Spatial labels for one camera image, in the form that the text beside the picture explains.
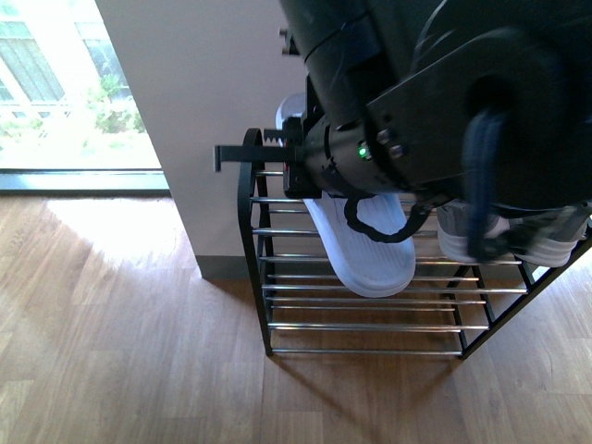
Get grey sneaker white sole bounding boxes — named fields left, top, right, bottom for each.
left=436, top=201, right=476, bottom=263

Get black metal shoe rack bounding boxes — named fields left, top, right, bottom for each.
left=237, top=129, right=591, bottom=358

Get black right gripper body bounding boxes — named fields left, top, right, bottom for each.
left=282, top=112, right=411, bottom=199

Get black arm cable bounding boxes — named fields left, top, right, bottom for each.
left=344, top=196, right=436, bottom=245

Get light blue slide sandal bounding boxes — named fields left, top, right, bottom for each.
left=276, top=92, right=415, bottom=298

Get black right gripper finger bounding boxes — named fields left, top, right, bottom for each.
left=214, top=145, right=296, bottom=172
left=263, top=129, right=290, bottom=147

